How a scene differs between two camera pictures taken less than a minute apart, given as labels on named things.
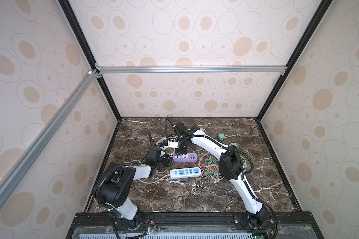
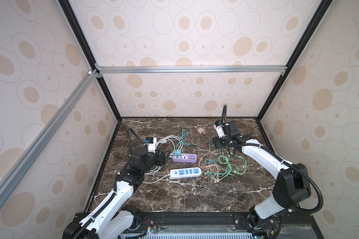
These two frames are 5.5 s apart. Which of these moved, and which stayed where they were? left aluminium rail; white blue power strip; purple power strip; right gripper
Moved: right gripper
Stayed: left aluminium rail; purple power strip; white blue power strip
